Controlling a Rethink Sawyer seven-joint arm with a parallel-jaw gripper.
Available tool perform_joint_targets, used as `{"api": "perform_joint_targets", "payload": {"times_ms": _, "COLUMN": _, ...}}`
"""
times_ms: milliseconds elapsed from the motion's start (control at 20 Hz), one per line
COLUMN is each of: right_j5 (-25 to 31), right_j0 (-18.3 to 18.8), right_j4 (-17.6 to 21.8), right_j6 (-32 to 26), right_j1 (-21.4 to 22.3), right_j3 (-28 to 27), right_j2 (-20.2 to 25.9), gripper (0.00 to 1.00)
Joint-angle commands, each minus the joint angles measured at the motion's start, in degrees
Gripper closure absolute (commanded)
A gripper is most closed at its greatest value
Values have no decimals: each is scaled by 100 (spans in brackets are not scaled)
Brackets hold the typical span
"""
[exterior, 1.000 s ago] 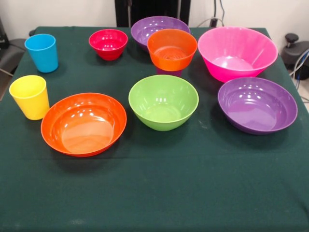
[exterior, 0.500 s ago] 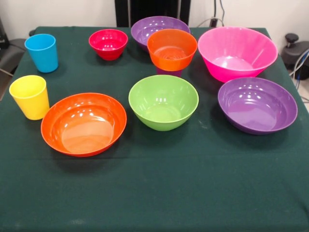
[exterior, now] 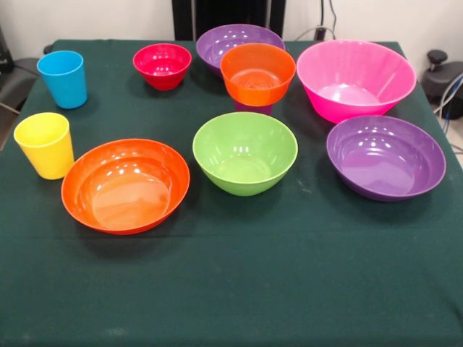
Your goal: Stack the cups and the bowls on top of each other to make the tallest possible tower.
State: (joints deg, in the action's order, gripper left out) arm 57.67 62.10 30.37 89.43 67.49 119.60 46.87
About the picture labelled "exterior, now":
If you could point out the green bowl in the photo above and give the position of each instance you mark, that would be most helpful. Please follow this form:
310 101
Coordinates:
242 177

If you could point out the purple plastic cup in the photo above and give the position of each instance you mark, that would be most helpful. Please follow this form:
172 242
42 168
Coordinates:
253 109

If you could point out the small orange bowl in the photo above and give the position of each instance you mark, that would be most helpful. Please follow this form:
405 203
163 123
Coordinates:
257 94

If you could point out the small red bowl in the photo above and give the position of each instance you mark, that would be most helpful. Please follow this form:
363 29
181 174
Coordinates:
162 74

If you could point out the purple bowl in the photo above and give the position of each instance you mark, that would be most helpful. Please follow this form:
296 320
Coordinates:
213 43
383 166

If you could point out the large pink bowl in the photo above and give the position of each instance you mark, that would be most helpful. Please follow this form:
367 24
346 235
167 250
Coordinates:
354 105

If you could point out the blue plastic cup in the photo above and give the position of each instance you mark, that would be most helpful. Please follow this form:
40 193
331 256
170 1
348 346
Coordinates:
67 90

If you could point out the dark green table cloth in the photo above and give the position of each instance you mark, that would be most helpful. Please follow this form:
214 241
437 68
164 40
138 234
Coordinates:
231 271

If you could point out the large orange bowl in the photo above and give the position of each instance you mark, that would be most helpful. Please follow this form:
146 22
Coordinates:
123 188

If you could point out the yellow plastic cup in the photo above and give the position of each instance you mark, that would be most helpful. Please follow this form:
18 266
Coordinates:
45 159

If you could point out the black equipment with knob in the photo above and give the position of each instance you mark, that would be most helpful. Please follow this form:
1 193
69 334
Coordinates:
439 83

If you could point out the black chair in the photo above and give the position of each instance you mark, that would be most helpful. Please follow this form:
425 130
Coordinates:
16 83

